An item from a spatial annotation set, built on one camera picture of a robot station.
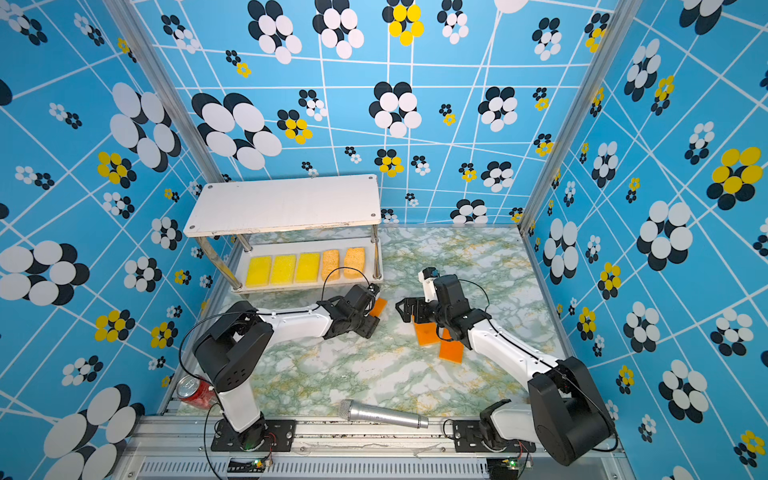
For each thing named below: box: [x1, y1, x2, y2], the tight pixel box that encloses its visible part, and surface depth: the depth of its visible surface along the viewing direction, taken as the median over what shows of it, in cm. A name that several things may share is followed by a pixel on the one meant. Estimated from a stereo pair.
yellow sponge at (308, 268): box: [296, 253, 320, 283], surface depth 101 cm
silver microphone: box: [338, 399, 429, 429], surface depth 76 cm
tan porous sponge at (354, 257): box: [344, 247, 365, 279], surface depth 101 cm
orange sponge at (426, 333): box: [414, 322, 441, 346], surface depth 93 cm
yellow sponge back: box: [246, 256, 271, 288], surface depth 99 cm
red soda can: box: [176, 375, 216, 410], surface depth 73 cm
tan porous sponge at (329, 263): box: [322, 249, 340, 282], surface depth 100 cm
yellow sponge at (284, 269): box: [272, 255, 296, 285], surface depth 99 cm
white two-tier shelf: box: [184, 174, 384, 294], surface depth 82 cm
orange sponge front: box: [439, 340, 463, 364], surface depth 88 cm
